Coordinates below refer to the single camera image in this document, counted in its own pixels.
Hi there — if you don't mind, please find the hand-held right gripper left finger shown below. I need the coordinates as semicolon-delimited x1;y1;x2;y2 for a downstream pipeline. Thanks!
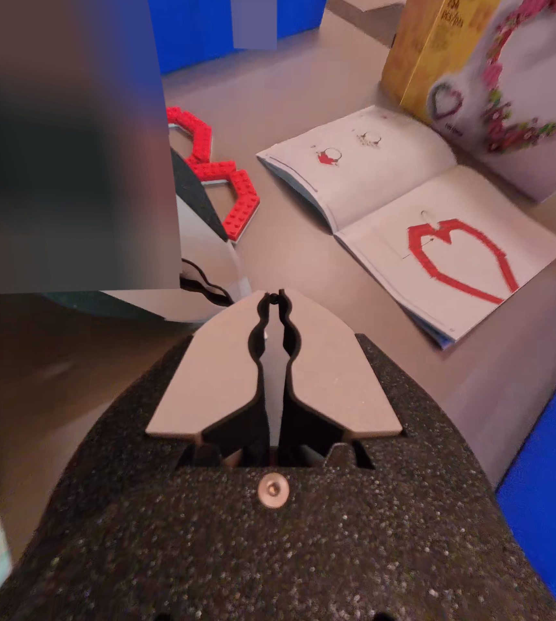
146;290;271;442

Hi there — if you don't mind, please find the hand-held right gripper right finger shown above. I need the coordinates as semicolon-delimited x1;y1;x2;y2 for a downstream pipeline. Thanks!
277;289;403;440

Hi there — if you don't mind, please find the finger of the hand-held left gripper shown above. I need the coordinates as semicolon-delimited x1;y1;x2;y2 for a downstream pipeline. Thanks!
101;290;233;323
177;196;253;305

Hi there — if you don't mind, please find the red brick heart frame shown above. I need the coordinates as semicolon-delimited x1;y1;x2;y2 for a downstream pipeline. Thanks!
166;107;261;242

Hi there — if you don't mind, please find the white instruction booklet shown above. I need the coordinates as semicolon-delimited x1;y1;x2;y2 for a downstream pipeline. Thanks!
256;106;556;351

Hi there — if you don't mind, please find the grey desk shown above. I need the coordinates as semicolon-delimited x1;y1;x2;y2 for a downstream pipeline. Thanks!
159;0;556;491

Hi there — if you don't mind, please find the heart wreath toy box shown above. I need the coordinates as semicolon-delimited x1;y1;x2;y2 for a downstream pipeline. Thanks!
381;0;556;203

